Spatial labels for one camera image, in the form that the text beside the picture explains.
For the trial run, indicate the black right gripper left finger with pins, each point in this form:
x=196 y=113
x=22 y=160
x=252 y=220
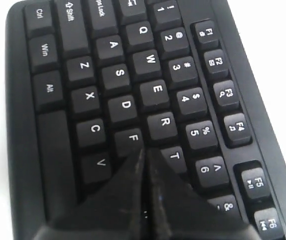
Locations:
x=112 y=213

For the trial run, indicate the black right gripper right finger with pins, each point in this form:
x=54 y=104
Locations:
x=178 y=212

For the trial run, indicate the black acer keyboard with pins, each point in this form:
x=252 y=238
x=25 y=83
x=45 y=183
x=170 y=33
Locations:
x=90 y=81

